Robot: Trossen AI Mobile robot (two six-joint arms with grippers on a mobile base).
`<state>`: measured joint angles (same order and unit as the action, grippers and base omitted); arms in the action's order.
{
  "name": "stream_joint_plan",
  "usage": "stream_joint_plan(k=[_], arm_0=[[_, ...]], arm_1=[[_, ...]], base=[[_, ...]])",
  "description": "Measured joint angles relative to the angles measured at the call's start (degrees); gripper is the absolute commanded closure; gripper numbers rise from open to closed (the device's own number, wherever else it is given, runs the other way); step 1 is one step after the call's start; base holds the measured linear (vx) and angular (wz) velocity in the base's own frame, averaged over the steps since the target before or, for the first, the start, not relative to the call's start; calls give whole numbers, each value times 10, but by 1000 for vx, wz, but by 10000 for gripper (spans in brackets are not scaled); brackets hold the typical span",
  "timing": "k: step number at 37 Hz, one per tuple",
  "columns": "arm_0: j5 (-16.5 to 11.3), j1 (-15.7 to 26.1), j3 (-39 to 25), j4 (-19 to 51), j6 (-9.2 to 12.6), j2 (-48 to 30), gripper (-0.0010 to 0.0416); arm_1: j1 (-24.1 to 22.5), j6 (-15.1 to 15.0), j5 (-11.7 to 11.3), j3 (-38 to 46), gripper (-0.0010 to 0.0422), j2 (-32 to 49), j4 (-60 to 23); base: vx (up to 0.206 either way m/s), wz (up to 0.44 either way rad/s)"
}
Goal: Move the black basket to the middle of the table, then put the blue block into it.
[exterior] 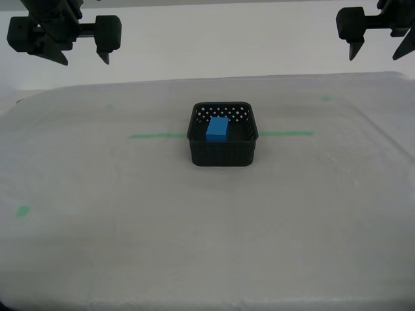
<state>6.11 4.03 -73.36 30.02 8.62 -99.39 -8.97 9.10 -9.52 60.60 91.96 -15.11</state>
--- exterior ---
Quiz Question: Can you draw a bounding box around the black perforated plastic basket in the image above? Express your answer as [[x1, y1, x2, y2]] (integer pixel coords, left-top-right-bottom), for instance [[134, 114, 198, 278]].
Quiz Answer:
[[187, 101, 261, 168]]

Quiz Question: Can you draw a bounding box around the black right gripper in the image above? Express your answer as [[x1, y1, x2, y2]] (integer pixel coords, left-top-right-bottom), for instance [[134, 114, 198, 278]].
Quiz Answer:
[[335, 0, 415, 62]]

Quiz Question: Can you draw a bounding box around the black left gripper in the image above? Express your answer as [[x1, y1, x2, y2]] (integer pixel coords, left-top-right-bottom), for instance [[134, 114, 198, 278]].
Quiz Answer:
[[6, 0, 123, 67]]

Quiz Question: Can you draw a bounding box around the blue rectangular block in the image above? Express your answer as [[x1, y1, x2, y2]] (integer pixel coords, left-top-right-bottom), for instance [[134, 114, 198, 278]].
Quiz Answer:
[[205, 117, 230, 143]]

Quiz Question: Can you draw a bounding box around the translucent white table cover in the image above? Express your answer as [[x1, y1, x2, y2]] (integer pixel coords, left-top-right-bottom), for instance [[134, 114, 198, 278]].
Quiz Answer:
[[0, 71, 415, 311]]

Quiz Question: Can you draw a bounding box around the long green tape strip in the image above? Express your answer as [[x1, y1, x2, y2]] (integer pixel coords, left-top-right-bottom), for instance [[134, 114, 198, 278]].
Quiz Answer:
[[128, 130, 314, 141]]

